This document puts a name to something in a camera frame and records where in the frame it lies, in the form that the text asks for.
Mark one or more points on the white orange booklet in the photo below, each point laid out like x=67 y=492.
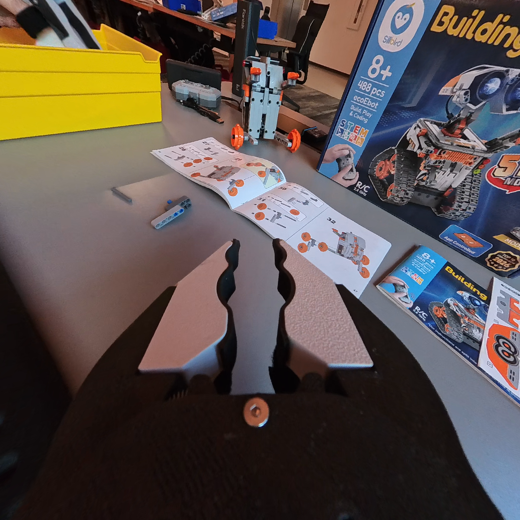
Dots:
x=505 y=341

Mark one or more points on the yellow plastic bin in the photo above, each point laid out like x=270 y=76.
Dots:
x=73 y=89

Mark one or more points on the small colourful booklet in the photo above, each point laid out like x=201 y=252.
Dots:
x=443 y=305

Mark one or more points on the blue storage bin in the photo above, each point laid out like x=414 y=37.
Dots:
x=267 y=29

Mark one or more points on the long wooden office table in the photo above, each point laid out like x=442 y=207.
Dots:
x=211 y=24

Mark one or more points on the grey battery box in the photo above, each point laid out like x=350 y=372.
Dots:
x=197 y=92

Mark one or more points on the blue toy robot box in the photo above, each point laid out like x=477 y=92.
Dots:
x=431 y=122

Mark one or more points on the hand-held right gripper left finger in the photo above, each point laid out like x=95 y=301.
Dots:
x=183 y=325

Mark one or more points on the grey orange robot model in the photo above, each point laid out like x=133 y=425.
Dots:
x=262 y=97

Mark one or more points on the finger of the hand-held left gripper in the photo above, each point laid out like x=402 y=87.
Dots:
x=71 y=24

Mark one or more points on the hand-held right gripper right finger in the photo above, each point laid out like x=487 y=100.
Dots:
x=325 y=325

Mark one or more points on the thin dark axle piece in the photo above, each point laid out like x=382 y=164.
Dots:
x=122 y=195

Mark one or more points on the black office chair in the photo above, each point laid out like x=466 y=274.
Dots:
x=307 y=32

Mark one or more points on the small black module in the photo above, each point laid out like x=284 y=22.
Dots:
x=314 y=138

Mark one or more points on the open white instruction booklet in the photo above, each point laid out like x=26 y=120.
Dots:
x=268 y=203

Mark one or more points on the grey desk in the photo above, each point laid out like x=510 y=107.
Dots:
x=81 y=244

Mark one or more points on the grey beam with blue pin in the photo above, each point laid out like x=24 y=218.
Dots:
x=171 y=213

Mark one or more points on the black flat box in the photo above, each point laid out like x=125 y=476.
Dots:
x=193 y=70

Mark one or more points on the person's left hand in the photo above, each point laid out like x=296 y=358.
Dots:
x=8 y=15

